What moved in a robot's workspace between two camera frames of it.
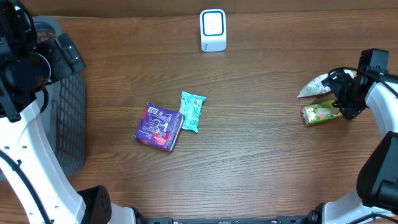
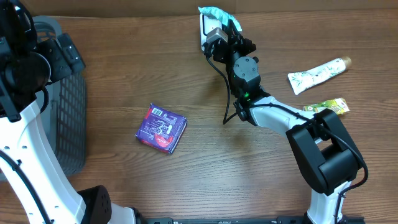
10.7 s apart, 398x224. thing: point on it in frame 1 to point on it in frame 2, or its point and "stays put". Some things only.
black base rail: x=286 y=219 stays put
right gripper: x=337 y=82 to x=239 y=42
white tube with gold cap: x=316 y=87 to x=299 y=80
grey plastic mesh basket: x=64 y=117 stays put
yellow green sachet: x=317 y=113 stays put
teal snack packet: x=190 y=107 to x=219 y=14
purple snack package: x=159 y=126 stays put
